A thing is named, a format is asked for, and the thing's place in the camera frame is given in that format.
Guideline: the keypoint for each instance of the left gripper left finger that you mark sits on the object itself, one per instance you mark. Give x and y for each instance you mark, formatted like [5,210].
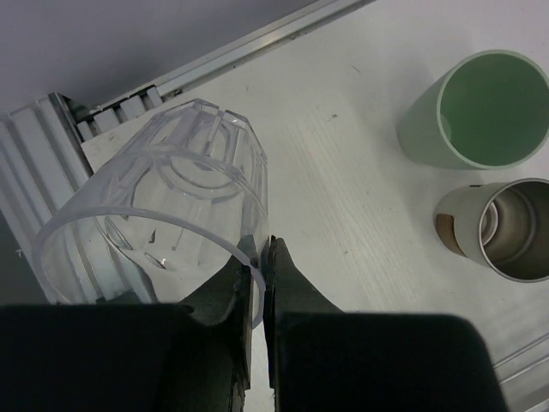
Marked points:
[193,355]

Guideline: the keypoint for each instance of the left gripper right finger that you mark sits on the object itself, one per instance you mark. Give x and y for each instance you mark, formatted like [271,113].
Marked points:
[323,359]

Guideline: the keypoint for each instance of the clear plastic tumbler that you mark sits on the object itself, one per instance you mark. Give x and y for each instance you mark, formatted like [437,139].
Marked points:
[185,194]

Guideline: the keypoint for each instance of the white and wood steel cup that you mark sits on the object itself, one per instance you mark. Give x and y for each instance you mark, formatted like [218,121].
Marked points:
[502,226]

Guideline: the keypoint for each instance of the mint green plastic cup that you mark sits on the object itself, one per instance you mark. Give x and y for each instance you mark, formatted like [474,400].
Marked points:
[489,112]

